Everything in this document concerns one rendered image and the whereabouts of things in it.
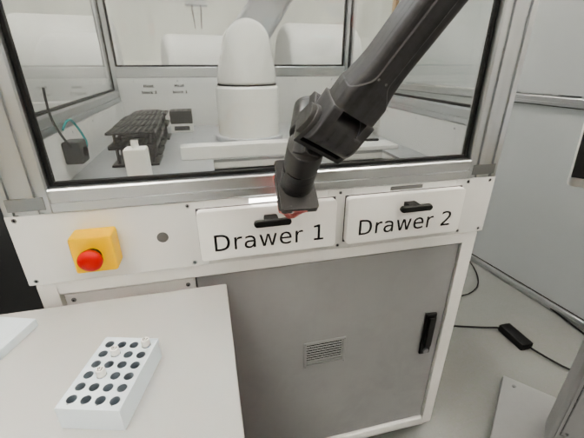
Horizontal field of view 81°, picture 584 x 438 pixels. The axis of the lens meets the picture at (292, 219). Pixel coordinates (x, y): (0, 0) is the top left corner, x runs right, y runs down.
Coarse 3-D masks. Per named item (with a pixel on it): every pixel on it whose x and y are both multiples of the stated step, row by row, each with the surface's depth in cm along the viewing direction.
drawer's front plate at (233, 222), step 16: (224, 208) 68; (240, 208) 68; (256, 208) 69; (272, 208) 70; (320, 208) 72; (336, 208) 73; (208, 224) 68; (224, 224) 69; (240, 224) 70; (304, 224) 73; (208, 240) 69; (224, 240) 70; (240, 240) 71; (256, 240) 72; (272, 240) 73; (288, 240) 74; (304, 240) 75; (320, 240) 76; (208, 256) 71; (224, 256) 72; (240, 256) 72
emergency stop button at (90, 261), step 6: (84, 252) 59; (90, 252) 59; (96, 252) 60; (78, 258) 59; (84, 258) 59; (90, 258) 59; (96, 258) 60; (102, 258) 61; (78, 264) 59; (84, 264) 59; (90, 264) 60; (96, 264) 60; (102, 264) 61; (90, 270) 60
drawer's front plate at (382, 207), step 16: (400, 192) 77; (416, 192) 77; (432, 192) 77; (448, 192) 78; (464, 192) 80; (352, 208) 74; (368, 208) 75; (384, 208) 76; (448, 208) 80; (352, 224) 76; (368, 224) 77; (384, 224) 78; (400, 224) 79; (416, 224) 80; (432, 224) 81; (352, 240) 77; (368, 240) 79
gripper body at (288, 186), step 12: (276, 168) 61; (276, 180) 60; (288, 180) 55; (300, 180) 54; (312, 180) 55; (288, 192) 58; (300, 192) 57; (312, 192) 60; (288, 204) 58; (300, 204) 58; (312, 204) 59
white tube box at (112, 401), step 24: (96, 360) 50; (120, 360) 50; (144, 360) 50; (72, 384) 46; (96, 384) 47; (120, 384) 46; (144, 384) 50; (72, 408) 43; (96, 408) 43; (120, 408) 43
